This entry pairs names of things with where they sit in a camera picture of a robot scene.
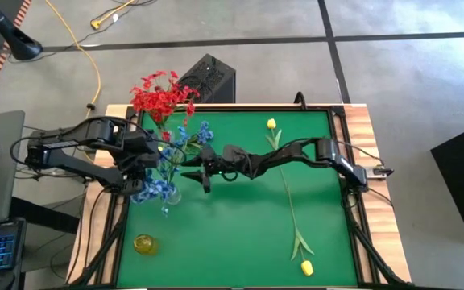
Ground large red flower bunch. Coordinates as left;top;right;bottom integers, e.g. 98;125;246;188
129;70;201;126

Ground yellow cord with plug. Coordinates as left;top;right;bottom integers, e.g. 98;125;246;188
89;0;136;31

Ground wooden table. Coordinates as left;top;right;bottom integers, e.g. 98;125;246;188
65;103;413;290

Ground black stand leg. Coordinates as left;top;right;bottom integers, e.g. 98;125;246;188
0;0;44;61

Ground yellow glass vase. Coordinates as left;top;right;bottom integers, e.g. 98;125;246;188
132;233;160;256

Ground dark grey desk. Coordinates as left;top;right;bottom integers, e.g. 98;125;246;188
0;110;27;290

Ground black aluminium rig frame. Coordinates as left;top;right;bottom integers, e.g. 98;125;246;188
68;104;412;290

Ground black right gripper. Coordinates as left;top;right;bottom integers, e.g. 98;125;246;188
179;143;255;194

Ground black computer tower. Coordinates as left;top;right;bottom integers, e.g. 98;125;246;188
178;53;237;105

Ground clear glass vase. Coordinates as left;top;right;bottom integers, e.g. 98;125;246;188
163;183;183;206
158;122;176;144

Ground yellow extension cord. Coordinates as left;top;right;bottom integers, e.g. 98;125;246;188
45;0;102;122

